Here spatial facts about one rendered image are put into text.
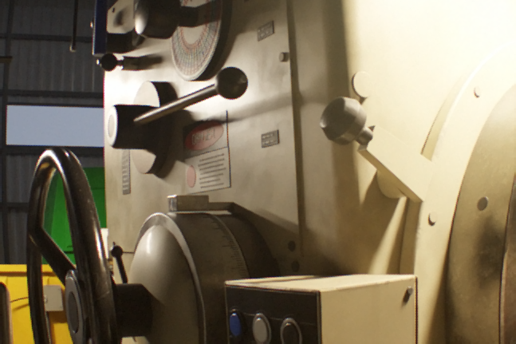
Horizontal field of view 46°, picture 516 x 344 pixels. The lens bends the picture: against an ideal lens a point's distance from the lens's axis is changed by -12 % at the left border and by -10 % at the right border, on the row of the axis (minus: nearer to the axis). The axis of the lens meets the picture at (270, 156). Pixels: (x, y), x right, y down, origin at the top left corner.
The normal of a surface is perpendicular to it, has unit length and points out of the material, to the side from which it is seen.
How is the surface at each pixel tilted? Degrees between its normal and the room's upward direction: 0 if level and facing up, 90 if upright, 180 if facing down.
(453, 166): 90
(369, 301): 90
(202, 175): 90
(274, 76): 90
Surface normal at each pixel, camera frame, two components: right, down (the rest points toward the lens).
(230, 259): 0.41, -0.63
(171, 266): -0.57, -0.39
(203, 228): 0.26, -0.88
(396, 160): 0.51, -0.12
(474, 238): -0.84, -0.30
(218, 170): -0.86, -0.02
